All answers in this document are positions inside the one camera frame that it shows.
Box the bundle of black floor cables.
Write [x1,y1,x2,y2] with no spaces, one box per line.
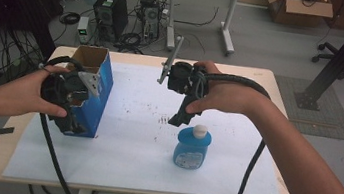
[0,26,50,105]

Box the person's right hand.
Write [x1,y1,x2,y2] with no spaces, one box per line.
[185,58,276,125]

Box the black tape piece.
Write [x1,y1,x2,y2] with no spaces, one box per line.
[0,125,16,145]

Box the small black cable coil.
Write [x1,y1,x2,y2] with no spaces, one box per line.
[58,10,82,27]

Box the black office chair base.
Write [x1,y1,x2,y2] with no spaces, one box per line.
[310,39,344,74]

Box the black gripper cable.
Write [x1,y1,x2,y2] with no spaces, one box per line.
[21,52,100,194]
[186,70,276,194]

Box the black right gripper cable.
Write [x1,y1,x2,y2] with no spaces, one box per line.
[186,70,276,194]

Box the thin black floor cable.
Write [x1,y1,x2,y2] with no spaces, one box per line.
[173,1,221,29]

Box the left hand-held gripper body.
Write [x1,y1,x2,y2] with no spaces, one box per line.
[36,65,103,125]

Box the small white device green light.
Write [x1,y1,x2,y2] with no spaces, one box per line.
[74,14,96,46]

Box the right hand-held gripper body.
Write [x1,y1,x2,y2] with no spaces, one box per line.
[154,33,217,102]

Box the grey floor mat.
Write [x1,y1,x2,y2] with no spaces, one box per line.
[268,74,344,141]

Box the open brown cardboard box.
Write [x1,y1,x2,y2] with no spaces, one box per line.
[263,0,336,31]

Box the blue bottle with white cap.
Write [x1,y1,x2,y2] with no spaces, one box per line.
[171,121,215,173]

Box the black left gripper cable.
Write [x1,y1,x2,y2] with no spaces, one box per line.
[21,52,100,194]

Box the person's left hand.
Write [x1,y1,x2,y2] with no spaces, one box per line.
[0,57,74,137]

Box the open grey computer case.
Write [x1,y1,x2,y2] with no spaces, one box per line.
[133,0,166,44]

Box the blue cardboard box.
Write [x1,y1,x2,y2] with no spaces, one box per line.
[55,42,119,142]

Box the black computer tower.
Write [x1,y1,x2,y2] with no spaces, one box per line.
[88,0,132,46]

